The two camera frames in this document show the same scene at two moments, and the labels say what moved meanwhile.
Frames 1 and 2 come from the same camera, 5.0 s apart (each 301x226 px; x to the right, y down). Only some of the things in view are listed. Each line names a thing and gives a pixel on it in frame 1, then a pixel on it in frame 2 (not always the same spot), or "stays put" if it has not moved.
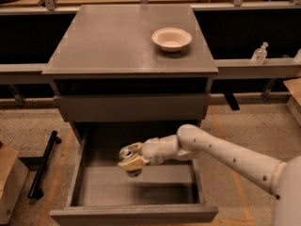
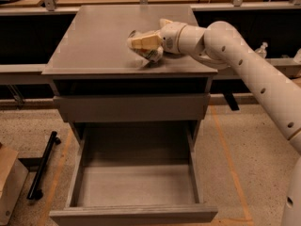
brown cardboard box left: (13, 174) stays put
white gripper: (152, 152) → (168, 37)
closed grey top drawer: (133, 107) stays put
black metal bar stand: (35, 192) stays put
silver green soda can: (127, 153) → (145, 55)
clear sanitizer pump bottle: (260, 55) stays put
